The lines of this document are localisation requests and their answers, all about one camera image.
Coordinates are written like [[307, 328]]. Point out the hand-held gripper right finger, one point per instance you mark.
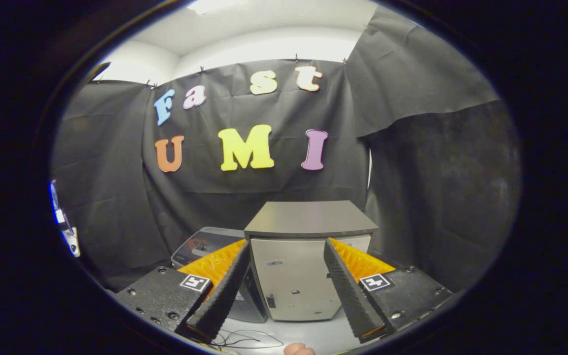
[[350, 296]]

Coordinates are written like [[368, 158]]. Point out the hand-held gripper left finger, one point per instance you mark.
[[220, 296]]

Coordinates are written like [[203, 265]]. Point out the dark grey washing machine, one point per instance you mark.
[[250, 306]]

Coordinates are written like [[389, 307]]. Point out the grey metal cabinet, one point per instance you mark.
[[294, 276]]

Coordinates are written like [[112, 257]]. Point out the black backdrop cloth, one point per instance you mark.
[[215, 197]]

